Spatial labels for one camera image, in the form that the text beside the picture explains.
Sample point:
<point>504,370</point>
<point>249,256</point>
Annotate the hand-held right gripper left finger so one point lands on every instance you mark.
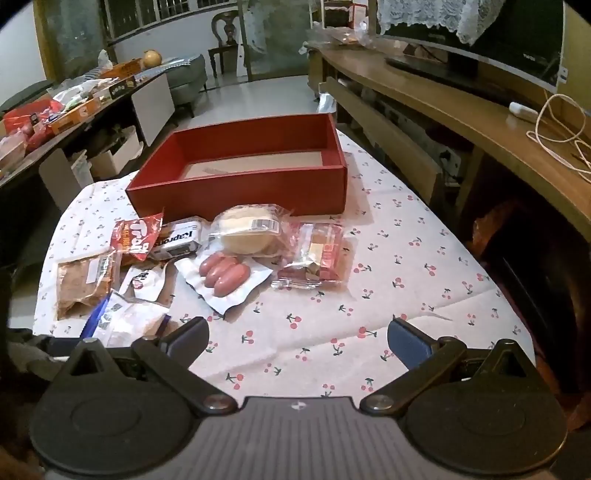
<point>187,334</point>

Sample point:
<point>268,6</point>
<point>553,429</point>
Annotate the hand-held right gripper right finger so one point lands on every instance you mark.
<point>406,344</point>

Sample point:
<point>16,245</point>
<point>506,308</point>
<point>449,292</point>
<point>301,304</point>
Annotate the white and blue snack packet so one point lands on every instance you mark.
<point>124,318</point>

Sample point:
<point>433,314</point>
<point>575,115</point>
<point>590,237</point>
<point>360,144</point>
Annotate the gold and white snack packet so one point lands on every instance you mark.
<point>147,281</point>

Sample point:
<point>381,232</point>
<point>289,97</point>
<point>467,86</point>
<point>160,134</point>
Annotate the sausage packet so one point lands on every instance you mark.
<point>224,274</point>

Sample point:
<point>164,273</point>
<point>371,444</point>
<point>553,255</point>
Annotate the white wafer packet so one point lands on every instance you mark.
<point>178,240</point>

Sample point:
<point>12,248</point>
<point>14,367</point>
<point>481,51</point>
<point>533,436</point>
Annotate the red snack packet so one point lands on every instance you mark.
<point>134,235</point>

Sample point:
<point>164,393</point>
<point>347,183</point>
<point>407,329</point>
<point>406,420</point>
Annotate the brown snack packet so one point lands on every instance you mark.
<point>83,281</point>

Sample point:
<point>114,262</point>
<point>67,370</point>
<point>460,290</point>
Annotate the round bread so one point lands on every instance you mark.
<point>247,230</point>

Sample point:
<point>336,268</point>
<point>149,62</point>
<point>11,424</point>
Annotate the red crackers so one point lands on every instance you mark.
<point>318,251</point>

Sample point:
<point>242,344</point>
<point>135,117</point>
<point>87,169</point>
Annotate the red cardboard box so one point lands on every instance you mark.
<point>240,194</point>

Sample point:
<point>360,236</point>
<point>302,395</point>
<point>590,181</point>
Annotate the cherry print tablecloth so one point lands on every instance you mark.
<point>392,258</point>

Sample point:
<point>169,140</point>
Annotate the white storage box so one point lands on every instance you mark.
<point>115,154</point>

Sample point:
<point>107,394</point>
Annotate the dark side table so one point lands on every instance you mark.
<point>147,106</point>

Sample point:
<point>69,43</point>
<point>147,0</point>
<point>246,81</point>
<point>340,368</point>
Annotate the wooden television cabinet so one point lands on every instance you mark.
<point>461,115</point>

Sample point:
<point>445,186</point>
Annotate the orange snack box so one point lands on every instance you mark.
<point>74,115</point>

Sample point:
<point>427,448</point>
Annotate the silver foil bag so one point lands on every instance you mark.
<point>326,102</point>

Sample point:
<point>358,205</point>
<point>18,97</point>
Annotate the dark snack box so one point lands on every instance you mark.
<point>122,87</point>

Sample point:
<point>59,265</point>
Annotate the grey sofa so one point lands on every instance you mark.
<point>184,78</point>

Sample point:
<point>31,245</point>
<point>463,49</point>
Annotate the white power adapter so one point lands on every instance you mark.
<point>522,111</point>

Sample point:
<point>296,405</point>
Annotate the pile of red snack bags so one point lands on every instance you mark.
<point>34,122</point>

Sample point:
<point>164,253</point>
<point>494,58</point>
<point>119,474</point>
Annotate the round yellow fruit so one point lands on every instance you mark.
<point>151,59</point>

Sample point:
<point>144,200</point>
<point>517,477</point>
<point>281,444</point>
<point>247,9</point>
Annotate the wooden chair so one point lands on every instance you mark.
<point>228,41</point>

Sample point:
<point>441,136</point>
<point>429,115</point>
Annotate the black television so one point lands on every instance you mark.
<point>498,50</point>

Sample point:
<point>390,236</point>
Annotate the white lace cloth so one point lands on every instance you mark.
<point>429,18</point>

